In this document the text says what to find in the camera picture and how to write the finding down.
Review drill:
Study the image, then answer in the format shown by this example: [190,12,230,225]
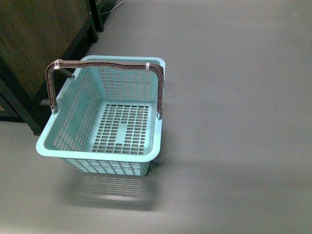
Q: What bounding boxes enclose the light blue plastic basket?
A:
[36,56,165,176]

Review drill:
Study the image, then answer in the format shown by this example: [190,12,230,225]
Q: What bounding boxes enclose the dark wooden cabinet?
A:
[0,0,98,135]

